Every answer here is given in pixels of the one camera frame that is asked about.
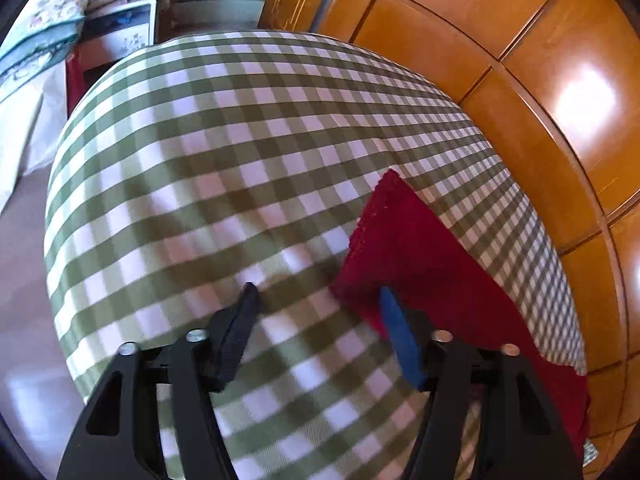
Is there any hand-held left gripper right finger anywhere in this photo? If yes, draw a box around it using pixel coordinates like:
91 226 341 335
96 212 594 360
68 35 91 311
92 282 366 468
378 285 585 480

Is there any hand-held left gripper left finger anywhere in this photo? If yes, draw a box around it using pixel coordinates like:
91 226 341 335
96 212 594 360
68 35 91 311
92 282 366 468
56 282 262 480

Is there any red knitted garment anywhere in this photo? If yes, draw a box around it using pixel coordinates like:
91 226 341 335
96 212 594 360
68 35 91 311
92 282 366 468
330 169 591 461

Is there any green checked blanket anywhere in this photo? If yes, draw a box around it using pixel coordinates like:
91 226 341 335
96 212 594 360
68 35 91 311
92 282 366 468
44 30 588 480

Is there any wooden wardrobe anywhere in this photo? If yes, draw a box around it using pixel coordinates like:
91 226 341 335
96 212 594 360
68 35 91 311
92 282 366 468
257 0 640 480

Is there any white sheet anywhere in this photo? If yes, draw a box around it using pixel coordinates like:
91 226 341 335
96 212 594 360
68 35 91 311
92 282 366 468
0 62 68 211

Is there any white bedside cabinet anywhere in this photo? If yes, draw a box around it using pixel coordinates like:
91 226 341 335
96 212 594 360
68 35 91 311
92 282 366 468
65 0 158 111

